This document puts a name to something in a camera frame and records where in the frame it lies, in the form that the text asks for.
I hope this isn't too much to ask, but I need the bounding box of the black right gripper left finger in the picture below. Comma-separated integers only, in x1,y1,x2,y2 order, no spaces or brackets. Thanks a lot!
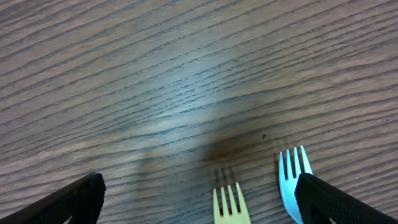
1,173,106,224

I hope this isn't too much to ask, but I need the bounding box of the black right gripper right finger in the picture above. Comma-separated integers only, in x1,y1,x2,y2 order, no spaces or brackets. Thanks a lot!
295,173,397,224

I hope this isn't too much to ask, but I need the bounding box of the light blue fork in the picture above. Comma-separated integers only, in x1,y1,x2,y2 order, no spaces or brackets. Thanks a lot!
279,145,313,224

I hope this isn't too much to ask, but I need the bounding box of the yellow fork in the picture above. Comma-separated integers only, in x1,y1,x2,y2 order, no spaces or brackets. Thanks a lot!
213,182,251,224

